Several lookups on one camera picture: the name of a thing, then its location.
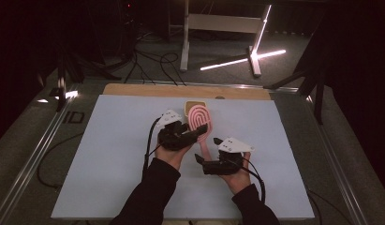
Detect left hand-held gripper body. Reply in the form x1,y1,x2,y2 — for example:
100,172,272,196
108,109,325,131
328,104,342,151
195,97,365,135
155,109,201,152

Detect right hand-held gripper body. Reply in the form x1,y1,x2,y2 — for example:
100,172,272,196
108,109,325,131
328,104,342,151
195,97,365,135
202,137,256,176

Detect pink hair brush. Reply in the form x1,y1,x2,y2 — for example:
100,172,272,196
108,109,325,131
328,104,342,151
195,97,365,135
186,104,215,162

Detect beige square cup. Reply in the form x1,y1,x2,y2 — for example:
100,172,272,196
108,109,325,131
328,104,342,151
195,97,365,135
184,99,208,117

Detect person's left hand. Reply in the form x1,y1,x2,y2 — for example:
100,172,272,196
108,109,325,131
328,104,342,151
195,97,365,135
154,142,195,172

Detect person's right hand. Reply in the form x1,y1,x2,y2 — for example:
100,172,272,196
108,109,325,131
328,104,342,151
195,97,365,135
218,151,253,196

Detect light blue mat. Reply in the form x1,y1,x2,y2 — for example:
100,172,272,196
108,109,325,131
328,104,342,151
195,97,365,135
51,94,316,220

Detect dark tripod stand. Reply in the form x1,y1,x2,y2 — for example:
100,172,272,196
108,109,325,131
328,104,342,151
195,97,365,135
37,46,123,113
263,62,330,126

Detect left hand-held gripper cable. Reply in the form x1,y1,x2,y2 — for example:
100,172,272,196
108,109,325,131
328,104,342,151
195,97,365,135
36,116,164,190

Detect hand-held gripper cable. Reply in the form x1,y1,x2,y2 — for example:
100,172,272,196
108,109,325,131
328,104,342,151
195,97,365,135
36,116,164,190
233,158,354,225

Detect right hand-held gripper cable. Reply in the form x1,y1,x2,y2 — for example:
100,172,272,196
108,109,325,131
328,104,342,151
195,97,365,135
233,158,354,225

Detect black floor cables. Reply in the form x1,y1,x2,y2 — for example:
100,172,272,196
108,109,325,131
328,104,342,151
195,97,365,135
124,31,187,87

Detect metal floor rail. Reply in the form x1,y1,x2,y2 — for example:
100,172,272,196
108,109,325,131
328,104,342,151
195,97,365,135
305,93,367,225
0,83,81,225

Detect white desk frame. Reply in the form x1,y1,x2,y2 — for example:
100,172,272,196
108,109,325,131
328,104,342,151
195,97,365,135
179,0,273,78

